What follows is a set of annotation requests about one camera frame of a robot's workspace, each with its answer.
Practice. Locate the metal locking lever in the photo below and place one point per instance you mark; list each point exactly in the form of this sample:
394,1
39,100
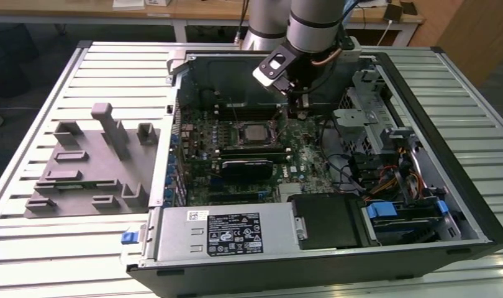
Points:
235,113

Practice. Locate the silver CPU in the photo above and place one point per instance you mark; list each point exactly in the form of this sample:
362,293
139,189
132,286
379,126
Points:
254,133

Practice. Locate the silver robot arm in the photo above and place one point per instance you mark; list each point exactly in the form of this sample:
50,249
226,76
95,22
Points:
312,28

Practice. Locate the CPU socket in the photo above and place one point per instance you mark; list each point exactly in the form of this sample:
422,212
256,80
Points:
252,145

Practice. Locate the metal drive cage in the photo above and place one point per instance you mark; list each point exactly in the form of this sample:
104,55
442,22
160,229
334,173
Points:
355,119

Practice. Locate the black phone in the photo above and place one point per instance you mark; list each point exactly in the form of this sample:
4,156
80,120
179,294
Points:
394,13

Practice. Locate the green motherboard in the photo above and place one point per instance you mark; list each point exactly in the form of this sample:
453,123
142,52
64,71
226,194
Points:
308,174

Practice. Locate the black graphics card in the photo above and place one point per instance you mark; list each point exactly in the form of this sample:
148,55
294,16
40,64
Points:
247,170

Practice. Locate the silver chipset heat sink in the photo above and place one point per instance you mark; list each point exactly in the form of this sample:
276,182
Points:
290,190

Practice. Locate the wooden cabinet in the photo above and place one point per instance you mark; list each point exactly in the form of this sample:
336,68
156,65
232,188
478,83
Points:
470,31

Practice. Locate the black drive cover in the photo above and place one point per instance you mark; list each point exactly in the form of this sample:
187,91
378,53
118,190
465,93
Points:
326,220

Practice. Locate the hard disk in blue carrier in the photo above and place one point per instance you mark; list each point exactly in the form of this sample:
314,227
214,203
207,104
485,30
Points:
382,212

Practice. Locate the white paper box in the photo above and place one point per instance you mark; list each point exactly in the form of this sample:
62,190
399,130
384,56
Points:
128,3

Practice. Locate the blue plastic clip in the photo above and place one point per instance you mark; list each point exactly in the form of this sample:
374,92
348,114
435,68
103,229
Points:
442,207

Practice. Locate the grey parts rack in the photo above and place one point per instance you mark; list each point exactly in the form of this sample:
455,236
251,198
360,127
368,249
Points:
94,161

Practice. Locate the grey power supply unit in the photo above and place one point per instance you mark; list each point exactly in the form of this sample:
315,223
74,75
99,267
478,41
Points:
176,232

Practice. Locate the black PC case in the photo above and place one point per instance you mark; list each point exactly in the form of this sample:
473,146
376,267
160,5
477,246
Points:
276,279

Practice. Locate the blue case latch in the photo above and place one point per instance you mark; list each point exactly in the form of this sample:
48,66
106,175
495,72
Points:
130,238

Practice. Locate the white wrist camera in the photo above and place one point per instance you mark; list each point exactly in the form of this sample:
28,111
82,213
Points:
271,66

